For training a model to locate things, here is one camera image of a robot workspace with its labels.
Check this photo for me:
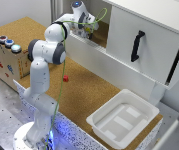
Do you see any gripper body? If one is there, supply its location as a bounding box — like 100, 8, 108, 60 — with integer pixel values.
81, 20, 100, 39

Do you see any wooden drawer box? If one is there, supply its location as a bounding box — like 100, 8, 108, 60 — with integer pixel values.
0, 16, 53, 93

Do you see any pink block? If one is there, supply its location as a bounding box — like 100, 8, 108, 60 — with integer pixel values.
62, 75, 69, 83

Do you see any white cabinet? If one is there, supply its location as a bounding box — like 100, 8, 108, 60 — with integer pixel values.
54, 0, 179, 107

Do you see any white sliding door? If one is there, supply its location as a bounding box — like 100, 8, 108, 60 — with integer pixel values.
105, 5, 179, 85

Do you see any green button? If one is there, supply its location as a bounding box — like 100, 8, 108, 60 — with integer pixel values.
10, 43, 23, 54

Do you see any blue button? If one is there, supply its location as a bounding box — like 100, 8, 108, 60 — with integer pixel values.
4, 38, 15, 48

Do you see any red button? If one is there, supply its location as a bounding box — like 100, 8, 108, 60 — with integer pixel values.
0, 35, 9, 45

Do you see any white plastic box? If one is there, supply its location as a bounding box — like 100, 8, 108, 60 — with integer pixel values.
85, 88, 161, 150

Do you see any green cable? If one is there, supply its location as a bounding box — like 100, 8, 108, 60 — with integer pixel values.
43, 7, 108, 150

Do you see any black door handle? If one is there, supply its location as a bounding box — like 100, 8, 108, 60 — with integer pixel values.
130, 30, 146, 63

